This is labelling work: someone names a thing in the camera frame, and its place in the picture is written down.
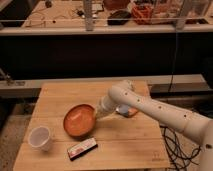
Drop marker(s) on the orange ceramic bowl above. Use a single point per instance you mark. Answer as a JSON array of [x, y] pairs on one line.
[[79, 120]]

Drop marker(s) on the metal clamp bracket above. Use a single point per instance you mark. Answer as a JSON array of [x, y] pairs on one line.
[[8, 79]]

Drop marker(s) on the orange crate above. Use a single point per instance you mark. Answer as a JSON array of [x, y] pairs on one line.
[[142, 14]]

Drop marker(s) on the black and white box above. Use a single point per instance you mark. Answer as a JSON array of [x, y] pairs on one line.
[[81, 148]]

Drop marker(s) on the blue and orange toy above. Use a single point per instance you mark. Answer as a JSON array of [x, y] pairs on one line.
[[126, 111]]

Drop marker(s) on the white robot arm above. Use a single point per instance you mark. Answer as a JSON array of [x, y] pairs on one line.
[[194, 126]]

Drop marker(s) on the black pouch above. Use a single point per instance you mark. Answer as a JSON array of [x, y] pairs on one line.
[[119, 17]]

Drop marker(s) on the metal frame post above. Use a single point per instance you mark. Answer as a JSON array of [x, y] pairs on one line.
[[87, 5]]

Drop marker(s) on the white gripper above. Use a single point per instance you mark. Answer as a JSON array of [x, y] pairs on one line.
[[105, 107]]

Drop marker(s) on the white plastic cup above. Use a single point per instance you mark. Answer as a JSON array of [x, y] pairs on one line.
[[40, 138]]

